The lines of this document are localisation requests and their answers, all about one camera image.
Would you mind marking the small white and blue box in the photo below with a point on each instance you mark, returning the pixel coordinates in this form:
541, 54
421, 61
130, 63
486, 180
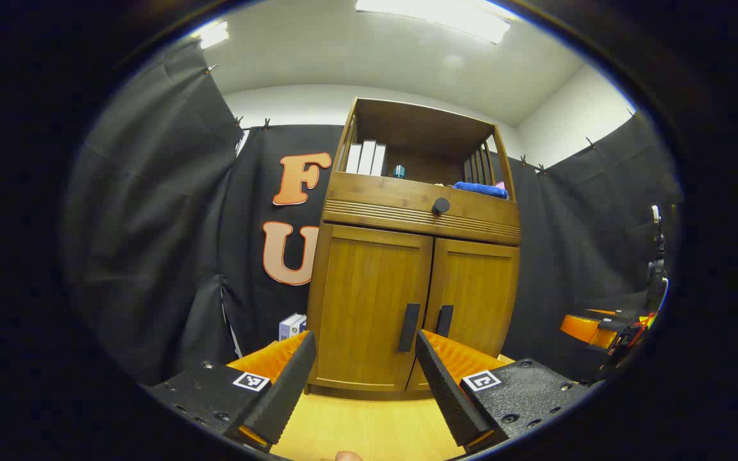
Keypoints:
291, 326

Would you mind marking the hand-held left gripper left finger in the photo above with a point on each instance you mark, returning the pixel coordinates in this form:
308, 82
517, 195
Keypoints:
286, 397

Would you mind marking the blue folded towel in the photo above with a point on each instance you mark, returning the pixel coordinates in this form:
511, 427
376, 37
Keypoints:
481, 189

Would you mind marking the wooden drawer with black knob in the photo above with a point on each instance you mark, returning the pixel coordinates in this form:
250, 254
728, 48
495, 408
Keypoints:
375, 198

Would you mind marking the black backdrop cloth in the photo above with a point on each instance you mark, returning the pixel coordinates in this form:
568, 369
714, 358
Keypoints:
151, 224

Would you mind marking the wooden double-door shoe cabinet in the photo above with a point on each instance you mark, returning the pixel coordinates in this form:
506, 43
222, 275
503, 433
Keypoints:
420, 125

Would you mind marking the wooden shoe cabinet door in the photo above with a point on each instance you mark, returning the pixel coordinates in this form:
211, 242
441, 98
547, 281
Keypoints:
478, 282
362, 288

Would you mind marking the white book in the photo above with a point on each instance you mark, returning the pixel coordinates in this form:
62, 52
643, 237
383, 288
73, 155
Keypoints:
378, 160
367, 157
353, 159

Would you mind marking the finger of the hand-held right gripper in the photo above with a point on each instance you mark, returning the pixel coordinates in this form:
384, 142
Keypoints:
583, 328

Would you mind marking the small ceiling light panel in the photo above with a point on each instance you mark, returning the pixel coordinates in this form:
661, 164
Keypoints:
213, 34

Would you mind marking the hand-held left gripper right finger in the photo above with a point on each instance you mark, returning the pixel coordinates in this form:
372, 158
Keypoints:
449, 397

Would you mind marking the large ceiling light panel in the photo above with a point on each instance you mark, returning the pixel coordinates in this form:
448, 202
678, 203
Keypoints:
439, 16

